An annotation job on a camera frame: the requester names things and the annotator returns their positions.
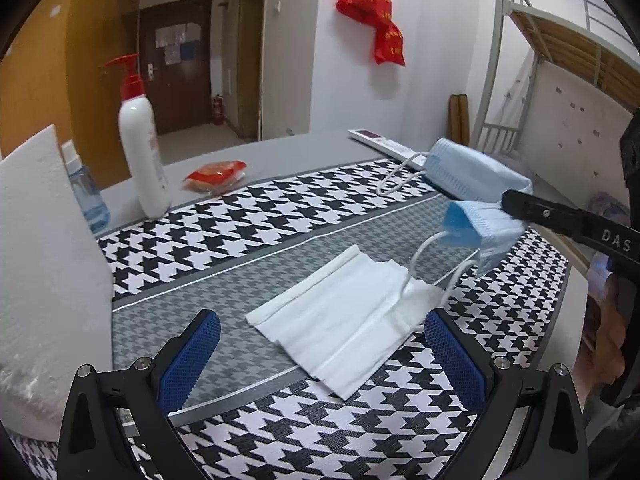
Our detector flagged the blue face mask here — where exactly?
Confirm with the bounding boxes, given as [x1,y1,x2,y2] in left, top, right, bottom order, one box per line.
[375,136,535,204]
[409,199,528,306]

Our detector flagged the white face mask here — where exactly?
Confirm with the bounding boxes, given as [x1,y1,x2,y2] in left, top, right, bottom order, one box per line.
[246,245,444,401]

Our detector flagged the person's right hand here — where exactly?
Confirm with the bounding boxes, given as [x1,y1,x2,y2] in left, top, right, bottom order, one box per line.
[573,302,626,405]

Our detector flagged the white foam box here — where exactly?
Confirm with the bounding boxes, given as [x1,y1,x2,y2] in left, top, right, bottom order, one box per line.
[1,126,114,442]

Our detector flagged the red snack packet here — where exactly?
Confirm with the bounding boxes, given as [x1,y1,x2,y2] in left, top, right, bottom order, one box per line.
[183,160,246,196]

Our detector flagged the white lotion pump bottle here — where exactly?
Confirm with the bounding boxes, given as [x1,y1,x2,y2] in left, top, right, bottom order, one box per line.
[106,53,171,219]

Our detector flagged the white remote control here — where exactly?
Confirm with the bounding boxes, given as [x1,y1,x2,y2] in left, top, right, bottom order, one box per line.
[348,129,426,166]

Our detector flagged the metal bunk bed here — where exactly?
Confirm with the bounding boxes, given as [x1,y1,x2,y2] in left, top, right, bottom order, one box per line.
[470,0,639,154]

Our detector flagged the red fire extinguisher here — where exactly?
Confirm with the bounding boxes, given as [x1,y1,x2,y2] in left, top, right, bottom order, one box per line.
[212,93,226,126]

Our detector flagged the dark brown entrance door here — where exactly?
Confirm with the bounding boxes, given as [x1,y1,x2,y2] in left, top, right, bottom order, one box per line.
[139,0,213,136]

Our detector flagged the wooden wardrobe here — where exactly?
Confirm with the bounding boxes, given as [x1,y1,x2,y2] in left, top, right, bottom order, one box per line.
[1,0,139,188]

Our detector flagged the wooden side door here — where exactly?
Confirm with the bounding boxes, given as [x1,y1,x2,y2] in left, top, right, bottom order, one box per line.
[236,0,265,141]

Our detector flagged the red plastic bags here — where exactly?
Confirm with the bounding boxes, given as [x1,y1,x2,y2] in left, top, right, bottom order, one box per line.
[335,0,406,66]

